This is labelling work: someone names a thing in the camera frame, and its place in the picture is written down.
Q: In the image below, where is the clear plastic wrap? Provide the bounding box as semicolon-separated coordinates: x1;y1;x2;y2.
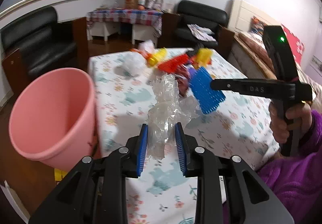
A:
147;74;201;160

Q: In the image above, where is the blue foam fruit net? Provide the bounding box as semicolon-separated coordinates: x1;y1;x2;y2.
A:
189;67;226;115

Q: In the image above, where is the red foam fruit net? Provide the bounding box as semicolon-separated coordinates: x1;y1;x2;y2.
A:
158;53;189;73

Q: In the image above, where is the yellow foam fruit net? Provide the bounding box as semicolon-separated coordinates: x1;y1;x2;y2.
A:
147;48;167;67

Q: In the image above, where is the pink plastic trash bin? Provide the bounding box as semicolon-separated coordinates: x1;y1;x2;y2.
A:
9;68;96;171

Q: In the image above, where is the person's right hand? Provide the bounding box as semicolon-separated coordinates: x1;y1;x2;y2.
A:
268;102;313;144

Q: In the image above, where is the bed with brown blanket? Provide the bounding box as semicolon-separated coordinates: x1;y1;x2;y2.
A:
228;32;321;113

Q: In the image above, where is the floral white tablecloth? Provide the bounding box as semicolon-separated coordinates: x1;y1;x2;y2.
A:
87;47;281;224

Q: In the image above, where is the red patterned pillow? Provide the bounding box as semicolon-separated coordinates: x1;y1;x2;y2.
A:
281;25;305;65

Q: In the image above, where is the pink transparent plastic bag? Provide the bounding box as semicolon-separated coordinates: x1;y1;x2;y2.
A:
174;64;196;97

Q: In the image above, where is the black foam fruit net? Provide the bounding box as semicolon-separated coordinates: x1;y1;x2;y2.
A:
186;43;204;58

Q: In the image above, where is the white bed headboard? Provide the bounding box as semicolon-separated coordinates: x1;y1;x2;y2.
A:
227;0;280;33

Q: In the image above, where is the folded cloth on armchair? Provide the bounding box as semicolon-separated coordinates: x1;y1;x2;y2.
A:
187;24;216;42

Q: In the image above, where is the white crumpled plastic bag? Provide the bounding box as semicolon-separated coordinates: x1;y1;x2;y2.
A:
122;52;146;76

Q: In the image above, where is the purple fleece right sleeve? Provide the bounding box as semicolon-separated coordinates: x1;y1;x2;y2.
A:
257;111;321;223

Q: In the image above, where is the black leather armchair right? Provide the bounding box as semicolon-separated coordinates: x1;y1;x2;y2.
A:
157;0;235;59

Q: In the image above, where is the black leather armchair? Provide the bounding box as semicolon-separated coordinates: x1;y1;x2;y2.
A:
157;0;235;59
1;6;89;95

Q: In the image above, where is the orange white plastic bag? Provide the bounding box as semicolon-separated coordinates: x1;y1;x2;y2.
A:
130;40;155;59

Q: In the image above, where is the plaid tablecloth side table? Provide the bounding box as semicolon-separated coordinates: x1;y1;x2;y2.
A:
86;9;163;45

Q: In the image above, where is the black leather armchair left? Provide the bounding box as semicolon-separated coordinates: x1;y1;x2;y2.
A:
1;6;89;95

